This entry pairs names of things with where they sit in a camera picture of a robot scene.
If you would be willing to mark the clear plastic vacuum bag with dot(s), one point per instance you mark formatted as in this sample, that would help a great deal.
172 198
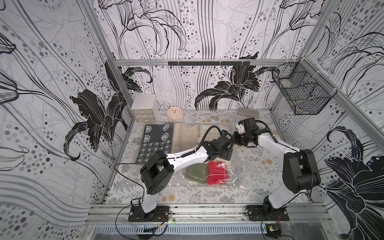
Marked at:
179 179

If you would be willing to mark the beige fluffy scarf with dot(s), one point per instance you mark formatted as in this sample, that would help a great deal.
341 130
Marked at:
185 137

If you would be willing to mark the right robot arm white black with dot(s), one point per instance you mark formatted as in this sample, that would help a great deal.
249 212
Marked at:
300 170

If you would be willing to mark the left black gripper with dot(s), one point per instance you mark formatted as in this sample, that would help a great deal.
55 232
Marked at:
225 153

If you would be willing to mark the white mini drawer unit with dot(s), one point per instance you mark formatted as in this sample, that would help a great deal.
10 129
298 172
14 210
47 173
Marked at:
145 108

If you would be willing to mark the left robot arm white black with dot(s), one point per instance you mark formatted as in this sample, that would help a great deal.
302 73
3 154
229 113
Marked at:
159 169

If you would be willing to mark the black wall rail strip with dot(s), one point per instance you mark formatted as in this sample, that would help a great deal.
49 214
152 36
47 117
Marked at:
209 63

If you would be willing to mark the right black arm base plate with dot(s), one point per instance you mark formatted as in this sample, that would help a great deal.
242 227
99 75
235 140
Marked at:
258 213

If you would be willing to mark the red knitted cloth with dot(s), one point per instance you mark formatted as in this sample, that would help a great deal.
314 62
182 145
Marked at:
217 173

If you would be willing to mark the grey flat sponge block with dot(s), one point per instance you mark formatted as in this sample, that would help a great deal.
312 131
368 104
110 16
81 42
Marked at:
248 113

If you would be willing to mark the cream checked cloth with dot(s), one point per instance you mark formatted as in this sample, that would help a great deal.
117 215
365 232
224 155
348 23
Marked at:
214 141

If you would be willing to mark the white cable duct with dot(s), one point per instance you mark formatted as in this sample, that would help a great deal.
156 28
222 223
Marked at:
183 229

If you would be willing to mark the black white patterned scarf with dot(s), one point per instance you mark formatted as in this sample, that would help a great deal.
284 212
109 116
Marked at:
156 137

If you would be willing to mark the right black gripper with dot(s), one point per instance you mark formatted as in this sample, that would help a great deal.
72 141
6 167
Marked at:
240 140

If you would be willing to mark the black wire wall basket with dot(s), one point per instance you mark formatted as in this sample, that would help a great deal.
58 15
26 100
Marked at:
303 87

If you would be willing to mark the peach round alarm clock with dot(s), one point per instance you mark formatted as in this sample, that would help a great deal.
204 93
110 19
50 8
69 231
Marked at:
174 114

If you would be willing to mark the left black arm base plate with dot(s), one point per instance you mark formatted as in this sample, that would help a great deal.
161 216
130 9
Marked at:
159 214

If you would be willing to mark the green knitted cloth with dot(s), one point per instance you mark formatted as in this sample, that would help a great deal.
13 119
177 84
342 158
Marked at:
197 173

